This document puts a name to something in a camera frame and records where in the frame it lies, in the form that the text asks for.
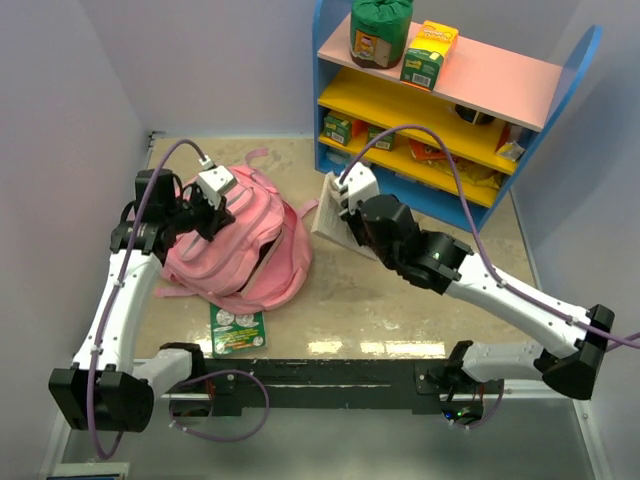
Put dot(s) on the Tale of Two Cities book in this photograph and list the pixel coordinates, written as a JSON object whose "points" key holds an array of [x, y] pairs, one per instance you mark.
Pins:
{"points": [[266, 252]]}

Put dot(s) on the green small box right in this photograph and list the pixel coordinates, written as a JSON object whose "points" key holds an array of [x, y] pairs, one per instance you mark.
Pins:
{"points": [[383, 142]]}

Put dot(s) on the small packet on shelf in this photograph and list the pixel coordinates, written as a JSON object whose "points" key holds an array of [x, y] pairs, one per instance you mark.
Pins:
{"points": [[513, 142]]}

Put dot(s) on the green wrapped jar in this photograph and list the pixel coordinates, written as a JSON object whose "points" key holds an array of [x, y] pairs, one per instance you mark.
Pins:
{"points": [[378, 32]]}

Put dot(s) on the aluminium frame rail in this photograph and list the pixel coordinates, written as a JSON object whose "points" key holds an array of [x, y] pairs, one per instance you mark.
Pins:
{"points": [[540, 390]]}

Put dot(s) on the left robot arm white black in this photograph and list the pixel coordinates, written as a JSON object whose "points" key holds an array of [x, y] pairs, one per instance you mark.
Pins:
{"points": [[103, 389]]}

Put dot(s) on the green coin book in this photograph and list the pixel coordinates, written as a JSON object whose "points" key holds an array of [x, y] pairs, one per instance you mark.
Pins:
{"points": [[236, 333]]}

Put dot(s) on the green small box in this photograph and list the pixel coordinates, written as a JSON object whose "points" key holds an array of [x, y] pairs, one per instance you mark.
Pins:
{"points": [[383, 142], [338, 127]]}

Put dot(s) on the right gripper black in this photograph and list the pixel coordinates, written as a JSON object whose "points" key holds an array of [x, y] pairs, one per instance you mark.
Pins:
{"points": [[352, 221]]}

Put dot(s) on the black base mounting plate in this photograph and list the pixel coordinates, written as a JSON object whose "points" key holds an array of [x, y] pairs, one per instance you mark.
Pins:
{"points": [[233, 394]]}

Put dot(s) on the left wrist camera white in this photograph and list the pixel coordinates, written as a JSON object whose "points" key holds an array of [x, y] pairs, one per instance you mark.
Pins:
{"points": [[215, 183]]}

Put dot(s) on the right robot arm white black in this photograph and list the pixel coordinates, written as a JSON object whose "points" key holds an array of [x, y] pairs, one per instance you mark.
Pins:
{"points": [[566, 351]]}

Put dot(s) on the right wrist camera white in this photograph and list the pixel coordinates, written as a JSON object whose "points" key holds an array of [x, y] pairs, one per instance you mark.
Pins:
{"points": [[359, 186]]}

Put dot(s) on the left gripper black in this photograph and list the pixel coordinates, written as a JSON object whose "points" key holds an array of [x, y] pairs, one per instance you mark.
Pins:
{"points": [[217, 219]]}

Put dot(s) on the purple comic book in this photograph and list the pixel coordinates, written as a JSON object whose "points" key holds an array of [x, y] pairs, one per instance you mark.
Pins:
{"points": [[328, 225]]}

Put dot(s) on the clear blue plastic boxes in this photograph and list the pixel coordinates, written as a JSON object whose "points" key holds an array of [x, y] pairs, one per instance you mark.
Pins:
{"points": [[335, 160]]}

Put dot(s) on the yellow green carton box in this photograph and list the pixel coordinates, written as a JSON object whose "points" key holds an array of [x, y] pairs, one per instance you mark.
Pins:
{"points": [[427, 54]]}

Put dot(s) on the green small box left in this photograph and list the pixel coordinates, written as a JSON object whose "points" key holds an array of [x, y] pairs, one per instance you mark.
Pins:
{"points": [[338, 127]]}

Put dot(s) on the pink student backpack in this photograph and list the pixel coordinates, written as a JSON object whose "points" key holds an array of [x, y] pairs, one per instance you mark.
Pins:
{"points": [[216, 270]]}

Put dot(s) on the black bowl on shelf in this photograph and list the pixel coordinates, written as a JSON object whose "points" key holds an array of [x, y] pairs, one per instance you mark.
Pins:
{"points": [[472, 116]]}

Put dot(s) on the blue yellow pink shelf unit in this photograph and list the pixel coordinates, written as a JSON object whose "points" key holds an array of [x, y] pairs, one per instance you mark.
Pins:
{"points": [[512, 87]]}

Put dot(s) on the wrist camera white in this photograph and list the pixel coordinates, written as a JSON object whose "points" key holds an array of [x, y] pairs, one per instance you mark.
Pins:
{"points": [[215, 183], [359, 186]]}

